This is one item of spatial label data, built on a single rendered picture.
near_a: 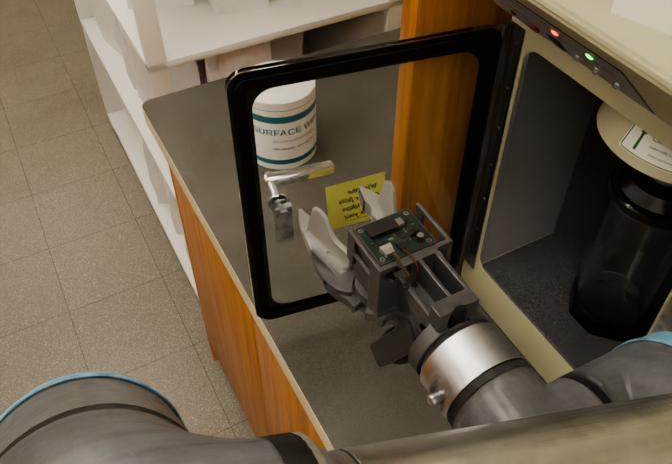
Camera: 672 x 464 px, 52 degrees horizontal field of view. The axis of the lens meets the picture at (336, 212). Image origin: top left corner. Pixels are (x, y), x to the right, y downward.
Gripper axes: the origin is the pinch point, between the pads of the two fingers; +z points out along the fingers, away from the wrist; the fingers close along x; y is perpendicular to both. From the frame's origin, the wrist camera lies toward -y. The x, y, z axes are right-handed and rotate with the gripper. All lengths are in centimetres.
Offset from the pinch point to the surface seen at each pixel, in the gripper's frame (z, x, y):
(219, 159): 52, -4, -34
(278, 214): 9.6, 2.4, -7.7
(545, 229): 4.2, -37.4, -25.0
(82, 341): 100, 34, -128
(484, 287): 2.5, -25.8, -29.9
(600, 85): -5.9, -25.9, 10.2
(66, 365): 94, 40, -128
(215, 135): 59, -6, -34
